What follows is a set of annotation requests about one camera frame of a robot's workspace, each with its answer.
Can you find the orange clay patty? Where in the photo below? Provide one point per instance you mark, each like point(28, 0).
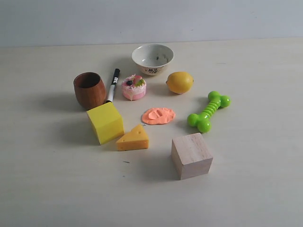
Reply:
point(158, 116)

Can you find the orange toy cheese wedge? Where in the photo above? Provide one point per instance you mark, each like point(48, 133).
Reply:
point(136, 138)

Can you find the pink toy cake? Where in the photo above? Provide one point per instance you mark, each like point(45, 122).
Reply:
point(134, 87)

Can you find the yellow lemon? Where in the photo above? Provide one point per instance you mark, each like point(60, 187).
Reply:
point(179, 82)

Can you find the black white marker pen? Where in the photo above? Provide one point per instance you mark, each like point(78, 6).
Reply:
point(114, 82)

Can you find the yellow foam cube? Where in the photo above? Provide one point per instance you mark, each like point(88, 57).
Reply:
point(107, 122)

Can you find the green plastic bone toy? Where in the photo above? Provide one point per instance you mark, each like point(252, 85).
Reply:
point(202, 120)

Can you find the white ceramic floral bowl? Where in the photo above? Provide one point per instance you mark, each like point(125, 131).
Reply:
point(152, 59)

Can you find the light wooden cube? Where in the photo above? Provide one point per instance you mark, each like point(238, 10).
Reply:
point(191, 156)

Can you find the brown wooden cup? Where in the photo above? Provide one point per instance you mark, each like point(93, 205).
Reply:
point(89, 90)

